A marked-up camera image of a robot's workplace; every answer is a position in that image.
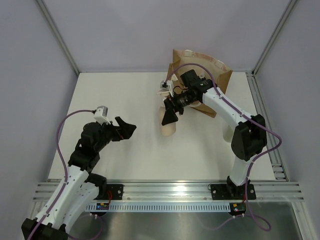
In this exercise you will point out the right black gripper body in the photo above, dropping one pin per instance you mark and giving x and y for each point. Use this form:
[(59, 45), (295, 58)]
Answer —
[(182, 100)]

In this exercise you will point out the olive bottle white cap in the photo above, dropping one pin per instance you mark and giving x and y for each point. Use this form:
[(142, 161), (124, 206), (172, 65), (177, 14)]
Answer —
[(227, 132)]

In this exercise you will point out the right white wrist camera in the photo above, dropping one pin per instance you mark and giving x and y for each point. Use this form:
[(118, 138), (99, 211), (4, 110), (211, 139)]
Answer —
[(166, 88)]

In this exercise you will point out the right side aluminium rail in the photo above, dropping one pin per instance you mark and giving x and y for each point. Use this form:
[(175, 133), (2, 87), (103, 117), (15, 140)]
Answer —
[(277, 164)]

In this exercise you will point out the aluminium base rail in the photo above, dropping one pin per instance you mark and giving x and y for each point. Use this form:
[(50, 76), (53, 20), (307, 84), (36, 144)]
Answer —
[(201, 191)]

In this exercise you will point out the aluminium frame post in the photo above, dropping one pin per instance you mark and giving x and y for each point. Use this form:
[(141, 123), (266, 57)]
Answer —
[(276, 32), (47, 16)]

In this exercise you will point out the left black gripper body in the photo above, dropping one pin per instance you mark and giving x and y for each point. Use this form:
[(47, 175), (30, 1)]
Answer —
[(108, 133)]

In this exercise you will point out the left aluminium frame post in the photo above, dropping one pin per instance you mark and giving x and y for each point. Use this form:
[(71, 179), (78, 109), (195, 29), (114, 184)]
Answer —
[(47, 16)]

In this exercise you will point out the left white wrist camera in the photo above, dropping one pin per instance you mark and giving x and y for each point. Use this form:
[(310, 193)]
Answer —
[(100, 115)]

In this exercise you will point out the white slotted cable duct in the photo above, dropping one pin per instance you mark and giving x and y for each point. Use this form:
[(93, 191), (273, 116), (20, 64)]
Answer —
[(160, 207)]

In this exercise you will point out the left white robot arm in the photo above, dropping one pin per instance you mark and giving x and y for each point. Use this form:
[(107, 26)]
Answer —
[(79, 185)]

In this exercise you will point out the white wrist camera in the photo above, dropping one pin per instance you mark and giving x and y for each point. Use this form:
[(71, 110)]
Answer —
[(166, 88), (100, 115)]

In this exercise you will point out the beige pump soap bottle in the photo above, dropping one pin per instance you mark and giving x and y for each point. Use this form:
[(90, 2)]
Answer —
[(169, 129)]

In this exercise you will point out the brown canvas tote bag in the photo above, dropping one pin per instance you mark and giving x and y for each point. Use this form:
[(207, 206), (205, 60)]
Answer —
[(221, 73)]

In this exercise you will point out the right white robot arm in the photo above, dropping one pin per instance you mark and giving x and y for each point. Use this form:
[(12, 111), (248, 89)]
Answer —
[(248, 132)]

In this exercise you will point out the right aluminium frame post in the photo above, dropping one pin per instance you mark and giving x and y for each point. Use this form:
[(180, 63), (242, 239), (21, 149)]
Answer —
[(276, 32)]

